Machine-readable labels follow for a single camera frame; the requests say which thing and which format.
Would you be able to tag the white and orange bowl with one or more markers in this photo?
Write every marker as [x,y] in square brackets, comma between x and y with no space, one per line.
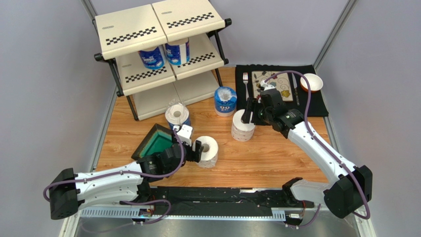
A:
[315,82]

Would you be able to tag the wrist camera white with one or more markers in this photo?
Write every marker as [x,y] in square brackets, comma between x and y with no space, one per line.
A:
[184,133]
[265,86]

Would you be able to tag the blue cartoon-face roll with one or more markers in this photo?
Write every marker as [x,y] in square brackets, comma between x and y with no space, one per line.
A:
[225,101]

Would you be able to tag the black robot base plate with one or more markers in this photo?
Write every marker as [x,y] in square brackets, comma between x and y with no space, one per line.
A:
[195,201]

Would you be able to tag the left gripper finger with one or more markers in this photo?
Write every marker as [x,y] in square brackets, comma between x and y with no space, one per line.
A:
[197,150]
[188,153]

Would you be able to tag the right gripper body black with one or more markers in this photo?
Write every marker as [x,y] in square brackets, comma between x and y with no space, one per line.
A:
[256,111]

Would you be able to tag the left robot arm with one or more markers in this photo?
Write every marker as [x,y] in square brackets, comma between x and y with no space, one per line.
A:
[69,192]

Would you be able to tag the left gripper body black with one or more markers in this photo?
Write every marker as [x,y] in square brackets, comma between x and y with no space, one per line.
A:
[170,171]

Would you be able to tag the black cloth placemat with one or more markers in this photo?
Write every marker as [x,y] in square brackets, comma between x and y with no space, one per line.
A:
[317,106]

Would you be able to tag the green square plate black rim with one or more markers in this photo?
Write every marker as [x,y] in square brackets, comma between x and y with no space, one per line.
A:
[157,139]

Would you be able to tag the square floral plate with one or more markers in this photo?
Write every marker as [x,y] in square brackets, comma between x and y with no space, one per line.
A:
[281,82]

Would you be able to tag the cream checkered three-tier shelf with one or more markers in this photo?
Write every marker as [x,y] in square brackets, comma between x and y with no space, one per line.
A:
[164,52]

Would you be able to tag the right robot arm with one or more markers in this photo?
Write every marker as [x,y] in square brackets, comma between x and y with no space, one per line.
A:
[348,187]

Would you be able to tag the silver table knife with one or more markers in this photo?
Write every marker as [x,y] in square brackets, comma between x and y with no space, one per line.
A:
[295,89]

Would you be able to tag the plastic-wrapped roll blue label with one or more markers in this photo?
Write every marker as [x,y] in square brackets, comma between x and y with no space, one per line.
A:
[177,114]

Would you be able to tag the aluminium frame rail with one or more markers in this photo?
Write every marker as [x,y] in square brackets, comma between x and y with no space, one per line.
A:
[140,221]

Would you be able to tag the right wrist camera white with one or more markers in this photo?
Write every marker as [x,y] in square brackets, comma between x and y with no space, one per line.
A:
[265,86]

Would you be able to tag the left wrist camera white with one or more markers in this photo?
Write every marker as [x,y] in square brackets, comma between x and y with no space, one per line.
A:
[184,133]

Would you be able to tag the white red-floral paper roll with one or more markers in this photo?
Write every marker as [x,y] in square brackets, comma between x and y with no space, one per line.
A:
[241,131]

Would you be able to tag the silver fork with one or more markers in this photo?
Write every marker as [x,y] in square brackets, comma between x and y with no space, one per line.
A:
[246,82]

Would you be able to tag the dark blue roll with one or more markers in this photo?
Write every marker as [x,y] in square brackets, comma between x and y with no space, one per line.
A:
[153,58]
[178,52]

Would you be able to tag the white floral paper roll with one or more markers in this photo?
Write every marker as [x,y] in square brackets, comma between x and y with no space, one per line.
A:
[209,154]

